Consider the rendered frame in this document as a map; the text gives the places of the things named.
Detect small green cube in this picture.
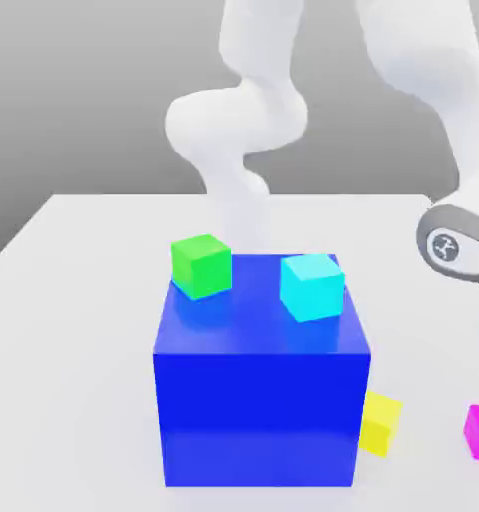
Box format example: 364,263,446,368
170,233,233,301

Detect small cyan cube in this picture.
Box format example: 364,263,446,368
279,253,346,324

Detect small yellow cube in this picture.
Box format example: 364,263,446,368
357,390,404,458

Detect large blue box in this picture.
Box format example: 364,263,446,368
152,252,372,488

